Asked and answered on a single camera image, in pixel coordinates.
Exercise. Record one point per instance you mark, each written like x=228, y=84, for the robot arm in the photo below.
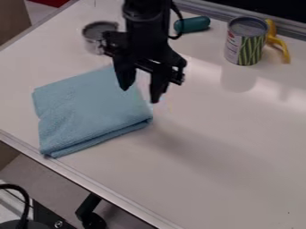
x=146, y=18

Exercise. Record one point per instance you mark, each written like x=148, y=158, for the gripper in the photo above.
x=148, y=47

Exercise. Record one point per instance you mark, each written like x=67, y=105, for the blue cloth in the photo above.
x=87, y=111

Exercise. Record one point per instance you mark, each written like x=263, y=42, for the silver pot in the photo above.
x=97, y=35

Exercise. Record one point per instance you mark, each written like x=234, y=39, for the green striped can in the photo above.
x=245, y=40

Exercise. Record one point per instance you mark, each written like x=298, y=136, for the teal toy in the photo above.
x=193, y=24

